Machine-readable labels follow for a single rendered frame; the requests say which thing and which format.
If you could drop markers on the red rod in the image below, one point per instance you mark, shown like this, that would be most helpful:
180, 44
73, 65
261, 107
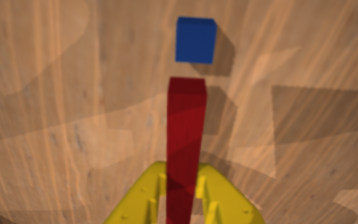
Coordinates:
186, 105

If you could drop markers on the blue cube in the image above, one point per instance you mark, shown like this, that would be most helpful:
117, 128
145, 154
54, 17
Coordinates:
195, 40

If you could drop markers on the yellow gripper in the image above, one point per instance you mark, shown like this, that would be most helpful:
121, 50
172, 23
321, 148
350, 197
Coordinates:
222, 202

